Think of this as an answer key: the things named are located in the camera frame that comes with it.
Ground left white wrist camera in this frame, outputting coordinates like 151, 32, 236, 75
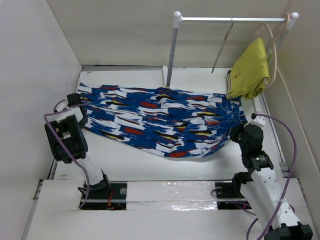
53, 99, 68, 113

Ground white garment rack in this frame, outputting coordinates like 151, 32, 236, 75
161, 11, 300, 118

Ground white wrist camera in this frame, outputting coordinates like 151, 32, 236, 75
53, 99, 68, 113
250, 113, 266, 128

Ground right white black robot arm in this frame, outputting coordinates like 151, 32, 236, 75
230, 123, 313, 240

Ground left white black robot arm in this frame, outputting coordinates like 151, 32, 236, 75
43, 93, 112, 199

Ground yellow green shorts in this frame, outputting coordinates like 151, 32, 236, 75
226, 37, 270, 100

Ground grey wire hanger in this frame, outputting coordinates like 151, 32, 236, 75
211, 22, 234, 74

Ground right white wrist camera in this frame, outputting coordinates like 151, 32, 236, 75
250, 113, 266, 128

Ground blue white red patterned trousers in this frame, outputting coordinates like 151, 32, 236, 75
76, 82, 247, 158

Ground beige wooden hanger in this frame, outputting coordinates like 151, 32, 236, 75
256, 23, 278, 89

